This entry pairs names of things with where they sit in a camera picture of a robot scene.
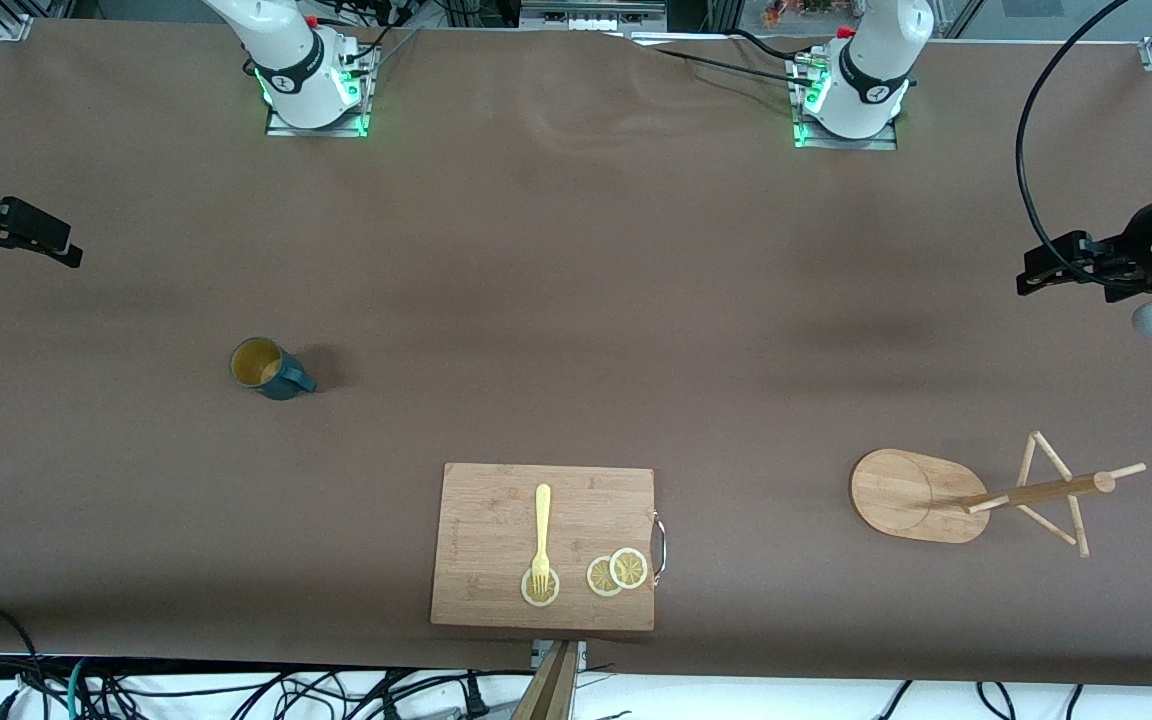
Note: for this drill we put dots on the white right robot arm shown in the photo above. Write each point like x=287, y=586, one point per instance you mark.
x=286, y=50

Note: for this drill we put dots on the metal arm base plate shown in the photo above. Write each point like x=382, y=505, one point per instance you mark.
x=804, y=135
x=361, y=100

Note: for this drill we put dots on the wooden mug rack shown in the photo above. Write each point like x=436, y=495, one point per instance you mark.
x=901, y=492

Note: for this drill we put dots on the lemon slice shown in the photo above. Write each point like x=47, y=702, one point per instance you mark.
x=629, y=568
x=528, y=594
x=598, y=578

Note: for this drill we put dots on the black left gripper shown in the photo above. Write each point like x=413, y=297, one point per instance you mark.
x=1130, y=252

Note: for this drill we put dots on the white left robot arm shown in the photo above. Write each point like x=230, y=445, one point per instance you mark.
x=871, y=60

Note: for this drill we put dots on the teal cup yellow inside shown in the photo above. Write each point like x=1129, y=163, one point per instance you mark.
x=271, y=372

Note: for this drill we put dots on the yellow plastic fork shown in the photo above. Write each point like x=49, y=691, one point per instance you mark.
x=542, y=520

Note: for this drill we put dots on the wooden camera post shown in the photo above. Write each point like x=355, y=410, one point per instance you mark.
x=551, y=690

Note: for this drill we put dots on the grey power strip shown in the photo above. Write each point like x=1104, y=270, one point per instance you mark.
x=568, y=14

